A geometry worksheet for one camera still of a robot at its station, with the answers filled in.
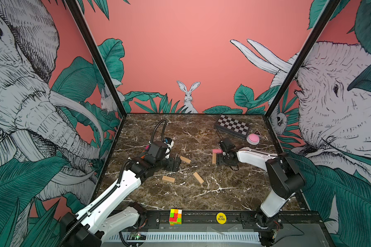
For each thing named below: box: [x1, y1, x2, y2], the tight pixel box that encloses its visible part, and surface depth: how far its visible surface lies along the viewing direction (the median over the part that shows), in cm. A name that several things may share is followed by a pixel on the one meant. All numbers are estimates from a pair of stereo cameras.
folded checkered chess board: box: [215, 114, 251, 140], surface depth 113 cm
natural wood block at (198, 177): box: [192, 171, 205, 185], surface depth 90 cm
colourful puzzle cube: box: [169, 208, 183, 226], surface depth 73 cm
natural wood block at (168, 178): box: [161, 175, 176, 183], surface depth 88 cm
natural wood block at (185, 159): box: [179, 155, 192, 164], surface depth 97 cm
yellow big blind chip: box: [215, 212, 227, 225], surface depth 76 cm
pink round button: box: [246, 133, 260, 146], surface depth 106 cm
